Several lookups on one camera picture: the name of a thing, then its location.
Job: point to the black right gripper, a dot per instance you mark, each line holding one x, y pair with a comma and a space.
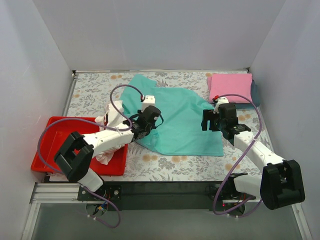
208, 120

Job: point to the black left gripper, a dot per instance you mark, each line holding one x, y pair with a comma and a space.
155, 116

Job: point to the teal t shirt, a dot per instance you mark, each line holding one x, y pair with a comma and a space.
182, 110

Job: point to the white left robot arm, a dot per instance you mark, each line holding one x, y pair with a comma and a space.
76, 153

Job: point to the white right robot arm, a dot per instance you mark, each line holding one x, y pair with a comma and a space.
281, 183

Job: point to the folded pink t shirt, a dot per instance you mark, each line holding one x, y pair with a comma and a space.
229, 83

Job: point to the white t shirt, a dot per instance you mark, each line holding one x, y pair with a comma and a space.
112, 118

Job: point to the folded dark blue t shirt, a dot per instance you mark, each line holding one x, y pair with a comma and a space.
254, 96

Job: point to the floral tablecloth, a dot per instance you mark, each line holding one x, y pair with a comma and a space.
90, 94

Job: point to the red plastic tray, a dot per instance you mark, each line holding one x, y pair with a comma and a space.
57, 134

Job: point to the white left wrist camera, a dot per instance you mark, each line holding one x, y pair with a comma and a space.
149, 100

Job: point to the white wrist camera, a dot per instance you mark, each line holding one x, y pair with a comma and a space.
149, 100
217, 101

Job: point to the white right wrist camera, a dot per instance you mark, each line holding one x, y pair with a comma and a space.
217, 101

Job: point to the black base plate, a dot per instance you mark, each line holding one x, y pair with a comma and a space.
160, 195

